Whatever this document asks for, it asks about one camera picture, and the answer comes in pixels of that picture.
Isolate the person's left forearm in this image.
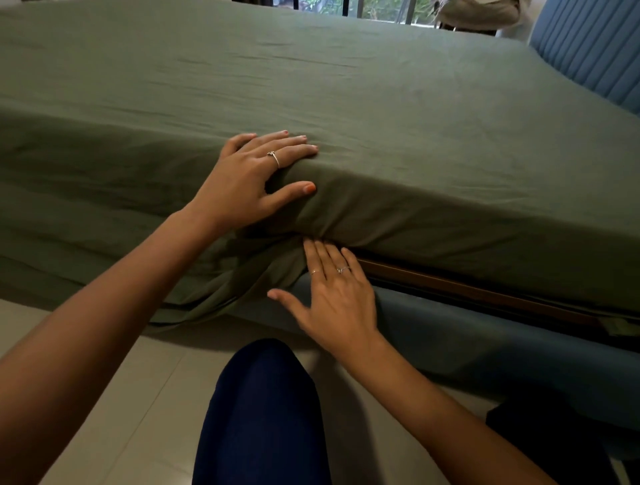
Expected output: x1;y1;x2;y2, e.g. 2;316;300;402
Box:
0;206;220;485

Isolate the brown wooden bed rail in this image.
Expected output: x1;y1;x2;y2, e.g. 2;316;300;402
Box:
357;257;607;329

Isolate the blue padded headboard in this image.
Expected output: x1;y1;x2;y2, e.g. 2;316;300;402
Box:
529;0;640;117

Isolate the person's leg in navy trousers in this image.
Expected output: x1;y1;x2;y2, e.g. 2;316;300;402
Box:
485;394;622;485
192;338;334;485

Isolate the person's left hand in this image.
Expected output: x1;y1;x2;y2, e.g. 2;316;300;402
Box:
187;130;319;239

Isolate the window with dark frame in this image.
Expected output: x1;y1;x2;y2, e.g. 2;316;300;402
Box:
232;0;437;27

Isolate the green bed sheet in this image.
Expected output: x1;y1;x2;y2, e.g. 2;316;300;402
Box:
0;0;640;325

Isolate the blue upholstered bed base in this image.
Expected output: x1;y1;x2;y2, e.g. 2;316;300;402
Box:
232;274;640;460

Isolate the person's right forearm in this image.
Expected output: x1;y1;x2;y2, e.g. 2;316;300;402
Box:
345;336;557;485

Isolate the beige cloth bundle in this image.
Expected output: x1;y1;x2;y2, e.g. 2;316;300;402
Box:
432;0;532;32

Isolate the person's right hand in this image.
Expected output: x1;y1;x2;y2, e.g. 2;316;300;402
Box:
267;238;384;363

